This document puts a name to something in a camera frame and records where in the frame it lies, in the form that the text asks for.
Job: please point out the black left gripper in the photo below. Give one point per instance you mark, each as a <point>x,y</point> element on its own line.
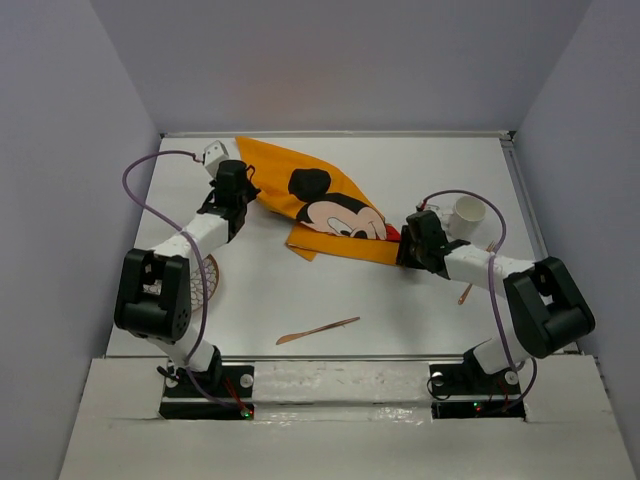
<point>250,191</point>

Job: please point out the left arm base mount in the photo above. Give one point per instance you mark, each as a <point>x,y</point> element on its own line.
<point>228,400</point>

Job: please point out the white ceramic mug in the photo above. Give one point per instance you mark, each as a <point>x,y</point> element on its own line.
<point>463,217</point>

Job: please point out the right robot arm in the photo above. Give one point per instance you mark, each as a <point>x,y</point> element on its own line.
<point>546,307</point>

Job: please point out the copper butter knife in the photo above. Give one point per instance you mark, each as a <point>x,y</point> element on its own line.
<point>295,336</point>

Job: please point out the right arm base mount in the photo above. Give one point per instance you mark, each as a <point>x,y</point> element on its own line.
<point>456,396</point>

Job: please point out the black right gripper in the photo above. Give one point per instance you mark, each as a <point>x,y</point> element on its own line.
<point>403,255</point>

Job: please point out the copper fork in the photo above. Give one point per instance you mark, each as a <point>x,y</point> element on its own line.
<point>466,292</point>

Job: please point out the floral patterned ceramic plate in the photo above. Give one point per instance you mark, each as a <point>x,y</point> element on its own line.
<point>203,287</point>

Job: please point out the yellow Mickey Mouse placemat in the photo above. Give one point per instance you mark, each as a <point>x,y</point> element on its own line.
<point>331,214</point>

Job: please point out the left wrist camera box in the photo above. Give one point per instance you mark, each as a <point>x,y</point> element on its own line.
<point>217,152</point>

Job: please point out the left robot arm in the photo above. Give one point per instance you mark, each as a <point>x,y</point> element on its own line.
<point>154,294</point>

